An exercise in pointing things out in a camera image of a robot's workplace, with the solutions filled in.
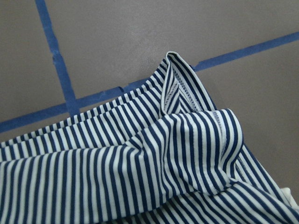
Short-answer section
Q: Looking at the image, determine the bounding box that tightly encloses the navy white striped polo shirt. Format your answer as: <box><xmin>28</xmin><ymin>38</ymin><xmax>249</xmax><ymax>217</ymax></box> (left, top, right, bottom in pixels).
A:
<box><xmin>0</xmin><ymin>51</ymin><xmax>299</xmax><ymax>224</ymax></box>

